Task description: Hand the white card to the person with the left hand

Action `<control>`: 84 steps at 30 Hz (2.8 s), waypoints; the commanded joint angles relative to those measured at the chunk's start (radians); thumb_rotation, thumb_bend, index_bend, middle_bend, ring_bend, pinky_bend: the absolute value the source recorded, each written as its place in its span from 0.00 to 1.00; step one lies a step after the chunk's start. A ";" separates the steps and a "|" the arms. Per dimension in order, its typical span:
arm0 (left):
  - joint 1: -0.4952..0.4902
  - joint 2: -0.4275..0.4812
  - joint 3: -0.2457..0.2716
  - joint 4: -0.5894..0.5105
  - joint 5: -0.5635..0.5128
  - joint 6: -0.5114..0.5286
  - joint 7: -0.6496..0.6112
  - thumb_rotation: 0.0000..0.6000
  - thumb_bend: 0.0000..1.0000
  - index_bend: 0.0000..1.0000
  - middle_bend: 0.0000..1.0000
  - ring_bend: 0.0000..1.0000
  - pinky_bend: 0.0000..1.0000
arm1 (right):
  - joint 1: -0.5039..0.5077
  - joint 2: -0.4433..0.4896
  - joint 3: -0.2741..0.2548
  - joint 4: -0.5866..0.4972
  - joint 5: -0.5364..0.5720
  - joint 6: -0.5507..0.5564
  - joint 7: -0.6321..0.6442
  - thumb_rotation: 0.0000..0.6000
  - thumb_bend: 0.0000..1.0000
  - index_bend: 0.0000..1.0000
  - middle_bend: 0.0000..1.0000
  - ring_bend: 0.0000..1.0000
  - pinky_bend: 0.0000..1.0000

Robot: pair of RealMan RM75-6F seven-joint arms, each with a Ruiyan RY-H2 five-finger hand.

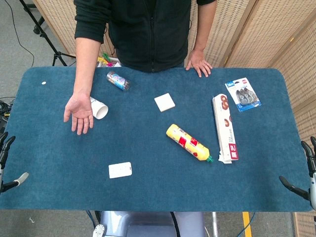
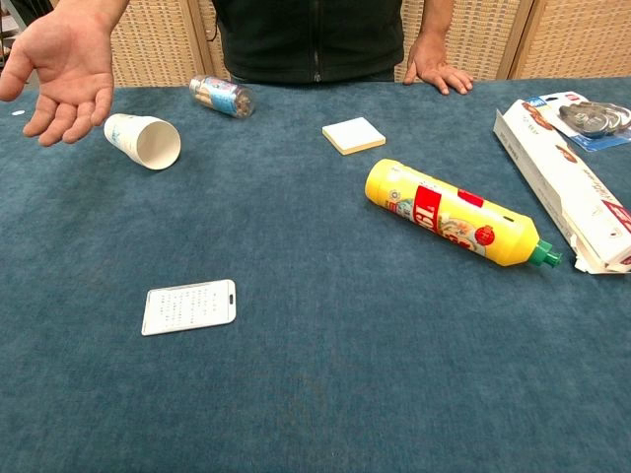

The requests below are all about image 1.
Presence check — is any robot left black hand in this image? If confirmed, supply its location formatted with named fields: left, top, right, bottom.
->
left=0, top=132, right=30, bottom=194

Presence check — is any robot right black hand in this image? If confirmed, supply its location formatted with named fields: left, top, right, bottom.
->
left=279, top=136, right=316, bottom=210

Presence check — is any person's right hand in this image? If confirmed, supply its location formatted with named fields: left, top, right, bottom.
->
left=63, top=92, right=95, bottom=136

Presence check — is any person's left hand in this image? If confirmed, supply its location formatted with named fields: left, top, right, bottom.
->
left=185, top=49, right=213, bottom=78

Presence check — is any white rectangular card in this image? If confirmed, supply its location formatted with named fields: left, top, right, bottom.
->
left=108, top=161, right=133, bottom=179

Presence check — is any person's left forearm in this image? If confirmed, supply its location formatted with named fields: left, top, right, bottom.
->
left=194, top=3, right=211, bottom=52

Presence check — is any person's right forearm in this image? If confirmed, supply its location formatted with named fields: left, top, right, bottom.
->
left=74, top=37, right=102, bottom=97

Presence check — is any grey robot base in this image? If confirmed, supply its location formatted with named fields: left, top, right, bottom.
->
left=92, top=211, right=207, bottom=237

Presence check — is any person's black jacket torso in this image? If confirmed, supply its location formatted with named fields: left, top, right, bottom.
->
left=73, top=0, right=215, bottom=73

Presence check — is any white paper cup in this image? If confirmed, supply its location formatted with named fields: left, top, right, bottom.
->
left=89, top=96, right=109, bottom=120

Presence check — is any clear plastic snack jar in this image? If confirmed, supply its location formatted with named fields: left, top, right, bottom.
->
left=106, top=71, right=131, bottom=92

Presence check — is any white square notepad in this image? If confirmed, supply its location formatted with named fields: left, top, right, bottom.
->
left=154, top=92, right=176, bottom=113

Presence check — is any correction tape blister pack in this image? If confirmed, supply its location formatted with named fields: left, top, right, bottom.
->
left=224, top=77, right=262, bottom=113

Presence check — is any basket of colourful items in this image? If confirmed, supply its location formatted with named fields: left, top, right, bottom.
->
left=97, top=52, right=122, bottom=68

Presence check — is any long white cardboard box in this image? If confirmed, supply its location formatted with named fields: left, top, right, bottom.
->
left=212, top=93, right=240, bottom=164

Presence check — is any blue felt table mat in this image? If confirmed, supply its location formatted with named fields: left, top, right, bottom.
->
left=0, top=66, right=313, bottom=212

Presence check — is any black tripod stand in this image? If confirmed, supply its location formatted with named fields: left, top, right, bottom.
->
left=19, top=0, right=77, bottom=67

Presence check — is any yellow bottle green cap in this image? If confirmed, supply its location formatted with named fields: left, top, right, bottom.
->
left=165, top=123, right=214, bottom=163

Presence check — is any metal table leg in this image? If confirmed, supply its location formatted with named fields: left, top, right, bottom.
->
left=211, top=211, right=219, bottom=237

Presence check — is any bundle of black cables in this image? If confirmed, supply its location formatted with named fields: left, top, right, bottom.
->
left=0, top=96, right=16, bottom=119

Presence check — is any blue cable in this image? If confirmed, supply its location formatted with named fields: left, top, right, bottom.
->
left=237, top=211, right=256, bottom=237

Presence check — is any thin black floor cable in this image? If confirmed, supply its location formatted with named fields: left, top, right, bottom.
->
left=4, top=0, right=36, bottom=61

